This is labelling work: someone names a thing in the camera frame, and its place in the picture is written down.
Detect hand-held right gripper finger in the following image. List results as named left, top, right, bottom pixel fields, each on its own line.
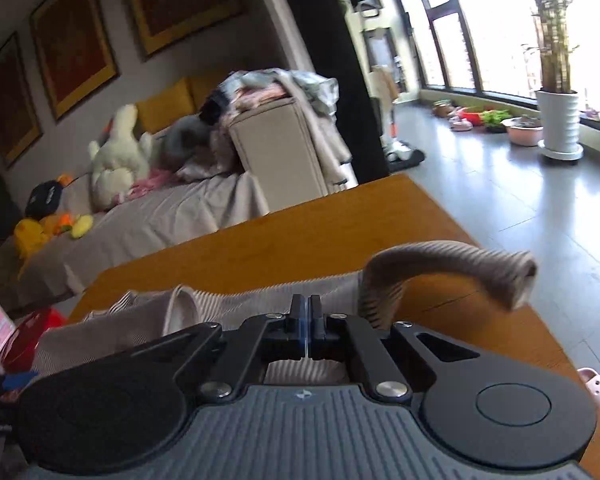
left=140, top=294, right=307, bottom=404
left=307, top=294, right=482, bottom=404

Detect beige knit sweater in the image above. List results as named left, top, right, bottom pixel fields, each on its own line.
left=32, top=240, right=538, bottom=386

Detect pile of clothes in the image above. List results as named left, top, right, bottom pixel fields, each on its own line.
left=177, top=67, right=353, bottom=196

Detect grey sofa cover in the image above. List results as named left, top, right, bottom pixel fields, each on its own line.
left=20, top=160, right=271, bottom=306

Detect beige sofa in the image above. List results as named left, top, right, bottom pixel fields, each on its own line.
left=0, top=74, right=356, bottom=311

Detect pink cloth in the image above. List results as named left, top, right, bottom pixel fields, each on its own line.
left=127, top=167, right=176, bottom=201

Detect upright vacuum cleaner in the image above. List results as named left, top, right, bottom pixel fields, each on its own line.
left=380, top=100, right=426, bottom=163

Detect grey plush toy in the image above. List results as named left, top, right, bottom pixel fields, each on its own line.
left=152, top=115, right=216, bottom=171

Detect yellow-green plush toy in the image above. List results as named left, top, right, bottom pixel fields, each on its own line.
left=70, top=214, right=95, bottom=238

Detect white plush duck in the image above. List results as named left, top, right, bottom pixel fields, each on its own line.
left=87, top=104, right=153, bottom=211

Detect orange plush toy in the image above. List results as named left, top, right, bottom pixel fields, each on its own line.
left=42, top=212, right=76, bottom=236

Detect beige hanging cloth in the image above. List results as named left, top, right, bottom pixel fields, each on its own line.
left=370, top=65, right=401, bottom=101

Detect yellow sofa cushion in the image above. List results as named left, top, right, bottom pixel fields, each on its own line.
left=135, top=77, right=198, bottom=133
left=190, top=72, right=231, bottom=111

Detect red bag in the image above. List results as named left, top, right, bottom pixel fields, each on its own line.
left=2, top=307, right=63, bottom=373

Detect red basin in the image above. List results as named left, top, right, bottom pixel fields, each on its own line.
left=457, top=107, right=488, bottom=127

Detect black pillar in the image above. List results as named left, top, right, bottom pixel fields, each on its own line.
left=270, top=0, right=391, bottom=186

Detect green vegetables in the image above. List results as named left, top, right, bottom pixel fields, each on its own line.
left=481, top=109, right=512, bottom=133

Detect yellow plush toy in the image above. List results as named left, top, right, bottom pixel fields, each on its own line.
left=12, top=217, right=53, bottom=261

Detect black cap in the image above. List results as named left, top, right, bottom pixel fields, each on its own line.
left=24, top=180, right=66, bottom=221

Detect pink basin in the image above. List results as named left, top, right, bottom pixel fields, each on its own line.
left=502, top=116, right=546, bottom=147

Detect white ribbed plant pot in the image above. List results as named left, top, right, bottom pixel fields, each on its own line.
left=535, top=89, right=585, bottom=162

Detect gold framed red picture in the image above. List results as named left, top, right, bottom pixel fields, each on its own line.
left=117, top=0, right=246, bottom=58
left=0, top=32, right=43, bottom=168
left=29, top=0, right=120, bottom=122

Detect large window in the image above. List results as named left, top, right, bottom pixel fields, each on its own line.
left=395, top=0, right=600, bottom=106

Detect tall bamboo plant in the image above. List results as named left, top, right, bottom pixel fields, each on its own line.
left=522, top=0, right=581, bottom=95

